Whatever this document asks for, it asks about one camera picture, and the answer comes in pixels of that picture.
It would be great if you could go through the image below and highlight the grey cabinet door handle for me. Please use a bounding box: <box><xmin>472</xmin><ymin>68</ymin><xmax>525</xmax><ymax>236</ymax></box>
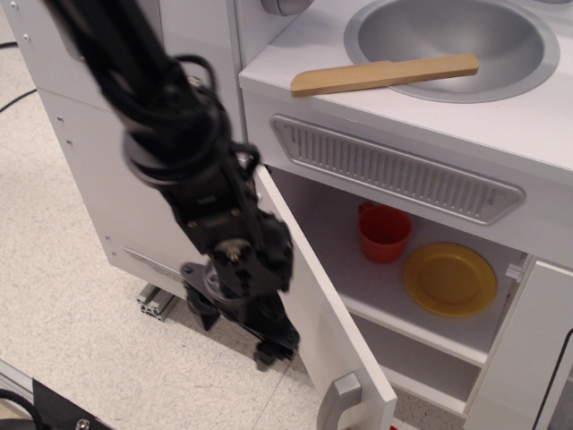
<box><xmin>316</xmin><ymin>372</ymin><xmax>362</xmax><ymax>430</ymax></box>

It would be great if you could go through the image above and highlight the red plastic cup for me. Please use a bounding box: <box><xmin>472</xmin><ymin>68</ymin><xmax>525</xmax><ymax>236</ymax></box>
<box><xmin>358</xmin><ymin>202</ymin><xmax>413</xmax><ymax>263</ymax></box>

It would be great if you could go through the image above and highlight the silver knob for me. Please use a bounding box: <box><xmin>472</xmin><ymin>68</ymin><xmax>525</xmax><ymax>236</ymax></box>
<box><xmin>261</xmin><ymin>0</ymin><xmax>313</xmax><ymax>17</ymax></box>

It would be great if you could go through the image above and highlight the white cabinet door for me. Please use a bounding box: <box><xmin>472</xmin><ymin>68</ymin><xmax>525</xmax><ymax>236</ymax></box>
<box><xmin>254</xmin><ymin>167</ymin><xmax>398</xmax><ymax>429</ymax></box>
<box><xmin>464</xmin><ymin>261</ymin><xmax>572</xmax><ymax>429</ymax></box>

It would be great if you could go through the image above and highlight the black floor cable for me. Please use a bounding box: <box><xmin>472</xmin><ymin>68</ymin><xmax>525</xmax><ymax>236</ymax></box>
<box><xmin>0</xmin><ymin>40</ymin><xmax>38</xmax><ymax>113</ymax></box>

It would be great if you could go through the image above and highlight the wooden spatula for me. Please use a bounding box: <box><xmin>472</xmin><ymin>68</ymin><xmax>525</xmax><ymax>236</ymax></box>
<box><xmin>290</xmin><ymin>54</ymin><xmax>479</xmax><ymax>98</ymax></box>

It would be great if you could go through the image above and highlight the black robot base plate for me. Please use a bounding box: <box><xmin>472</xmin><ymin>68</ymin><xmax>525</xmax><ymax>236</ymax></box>
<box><xmin>0</xmin><ymin>378</ymin><xmax>113</xmax><ymax>430</ymax></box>

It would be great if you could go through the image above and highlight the grey vent panel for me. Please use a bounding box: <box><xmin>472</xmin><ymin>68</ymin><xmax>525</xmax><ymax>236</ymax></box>
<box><xmin>270</xmin><ymin>115</ymin><xmax>526</xmax><ymax>225</ymax></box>

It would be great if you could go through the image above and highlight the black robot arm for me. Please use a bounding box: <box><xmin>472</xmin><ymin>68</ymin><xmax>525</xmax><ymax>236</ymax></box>
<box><xmin>47</xmin><ymin>1</ymin><xmax>300</xmax><ymax>370</ymax></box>

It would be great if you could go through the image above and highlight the aluminium extrusion foot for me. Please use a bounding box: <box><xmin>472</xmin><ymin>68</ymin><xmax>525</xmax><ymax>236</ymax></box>
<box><xmin>136</xmin><ymin>283</ymin><xmax>179</xmax><ymax>323</ymax></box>

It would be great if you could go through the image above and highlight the yellow plastic plate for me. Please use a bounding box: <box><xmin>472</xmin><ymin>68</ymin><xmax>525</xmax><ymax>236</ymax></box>
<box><xmin>402</xmin><ymin>243</ymin><xmax>498</xmax><ymax>318</ymax></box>

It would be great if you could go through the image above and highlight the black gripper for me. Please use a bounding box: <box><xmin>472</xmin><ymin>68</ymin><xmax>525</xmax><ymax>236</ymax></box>
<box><xmin>181</xmin><ymin>262</ymin><xmax>300</xmax><ymax>372</ymax></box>

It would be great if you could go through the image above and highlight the white toy kitchen cabinet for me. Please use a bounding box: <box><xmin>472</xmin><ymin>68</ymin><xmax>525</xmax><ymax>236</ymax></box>
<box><xmin>1</xmin><ymin>1</ymin><xmax>572</xmax><ymax>429</ymax></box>

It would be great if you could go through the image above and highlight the silver sink bowl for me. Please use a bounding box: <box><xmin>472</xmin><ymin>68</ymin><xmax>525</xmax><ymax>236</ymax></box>
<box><xmin>344</xmin><ymin>0</ymin><xmax>560</xmax><ymax>103</ymax></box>

